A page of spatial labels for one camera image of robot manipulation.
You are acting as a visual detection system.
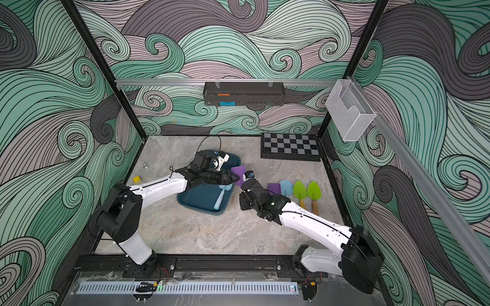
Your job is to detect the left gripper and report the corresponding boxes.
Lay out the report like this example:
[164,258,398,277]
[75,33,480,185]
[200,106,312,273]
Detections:
[199,171,239,187]

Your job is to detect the purple shovel pink handle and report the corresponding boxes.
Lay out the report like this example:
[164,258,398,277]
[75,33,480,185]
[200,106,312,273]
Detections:
[267,183,281,196]
[231,166,246,187]

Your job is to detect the teal storage box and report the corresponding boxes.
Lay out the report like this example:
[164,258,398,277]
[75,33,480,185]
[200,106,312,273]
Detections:
[177,149,242,216]

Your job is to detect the light blue shovel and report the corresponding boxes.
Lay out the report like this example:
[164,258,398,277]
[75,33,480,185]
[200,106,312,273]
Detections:
[279,180,293,198]
[213,184,233,210]

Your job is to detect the green shovel yellow handle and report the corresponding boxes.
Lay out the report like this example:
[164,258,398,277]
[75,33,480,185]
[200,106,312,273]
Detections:
[293,181,307,209]

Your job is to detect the green shovel brown handle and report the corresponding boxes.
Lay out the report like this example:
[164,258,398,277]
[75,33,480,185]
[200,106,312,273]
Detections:
[307,181,322,215]

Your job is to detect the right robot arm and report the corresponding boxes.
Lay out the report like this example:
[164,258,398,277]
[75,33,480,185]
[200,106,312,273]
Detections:
[240,178,385,294]

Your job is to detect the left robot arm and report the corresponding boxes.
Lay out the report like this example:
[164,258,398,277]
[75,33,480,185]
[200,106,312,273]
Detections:
[93,150,241,266]

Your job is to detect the black white chessboard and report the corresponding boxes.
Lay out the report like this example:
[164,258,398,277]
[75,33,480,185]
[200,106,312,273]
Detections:
[260,133,321,162]

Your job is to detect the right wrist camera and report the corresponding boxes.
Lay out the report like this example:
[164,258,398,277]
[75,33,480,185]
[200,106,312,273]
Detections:
[244,170,255,181]

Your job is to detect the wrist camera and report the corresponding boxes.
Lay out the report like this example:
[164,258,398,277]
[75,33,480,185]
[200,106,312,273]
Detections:
[244,170,255,181]
[213,151,230,172]

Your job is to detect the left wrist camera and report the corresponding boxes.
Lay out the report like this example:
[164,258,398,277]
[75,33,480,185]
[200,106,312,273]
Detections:
[213,151,230,172]

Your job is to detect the black wall shelf tray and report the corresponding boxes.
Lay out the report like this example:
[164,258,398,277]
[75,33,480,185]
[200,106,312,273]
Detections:
[203,82,286,109]

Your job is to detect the aluminium rail back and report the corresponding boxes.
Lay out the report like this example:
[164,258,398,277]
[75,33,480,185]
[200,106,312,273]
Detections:
[115,78,337,87]

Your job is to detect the aluminium rail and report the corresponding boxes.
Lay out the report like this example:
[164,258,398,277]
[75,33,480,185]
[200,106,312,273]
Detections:
[115,78,337,87]
[347,76,489,284]

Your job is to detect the clear plastic wall holder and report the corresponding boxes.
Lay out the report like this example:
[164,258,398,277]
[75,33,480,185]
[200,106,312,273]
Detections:
[325,79,376,142]

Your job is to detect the white slotted cable duct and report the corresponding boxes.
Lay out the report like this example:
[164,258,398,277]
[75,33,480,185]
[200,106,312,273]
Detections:
[75,280,299,296]

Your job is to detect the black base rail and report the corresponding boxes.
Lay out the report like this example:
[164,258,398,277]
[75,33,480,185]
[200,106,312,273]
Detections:
[75,254,333,281]

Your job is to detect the aluminium rail right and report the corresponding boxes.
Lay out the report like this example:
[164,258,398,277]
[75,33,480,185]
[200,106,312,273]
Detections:
[347,76,489,284]

